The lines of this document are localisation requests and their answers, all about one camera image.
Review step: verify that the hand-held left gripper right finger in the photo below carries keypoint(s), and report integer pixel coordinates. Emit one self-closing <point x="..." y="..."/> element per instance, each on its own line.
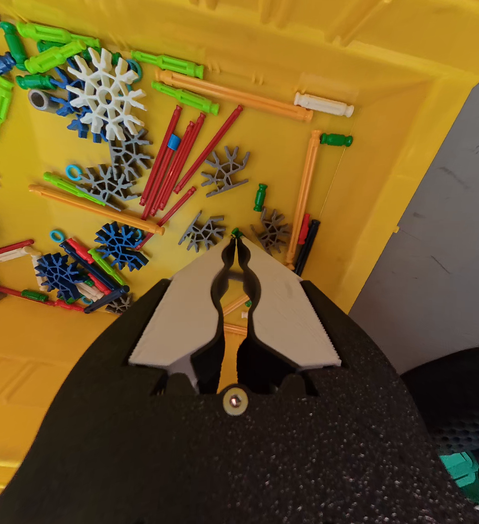
<point x="292" y="323"/>

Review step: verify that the pile of colourful toy pieces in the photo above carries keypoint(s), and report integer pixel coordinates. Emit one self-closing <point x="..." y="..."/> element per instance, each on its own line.
<point x="231" y="94"/>

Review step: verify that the black mesh chair seat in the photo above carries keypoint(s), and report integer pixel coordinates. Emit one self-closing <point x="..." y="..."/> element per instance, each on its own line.
<point x="460" y="401"/>

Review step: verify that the short green toy rod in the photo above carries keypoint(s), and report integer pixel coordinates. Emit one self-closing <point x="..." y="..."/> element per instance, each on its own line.
<point x="236" y="233"/>

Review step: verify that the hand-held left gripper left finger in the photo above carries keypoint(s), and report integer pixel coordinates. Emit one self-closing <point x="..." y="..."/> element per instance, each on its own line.
<point x="178" y="323"/>

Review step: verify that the teal plastic object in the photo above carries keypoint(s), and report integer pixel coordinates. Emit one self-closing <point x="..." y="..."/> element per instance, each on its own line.
<point x="464" y="470"/>

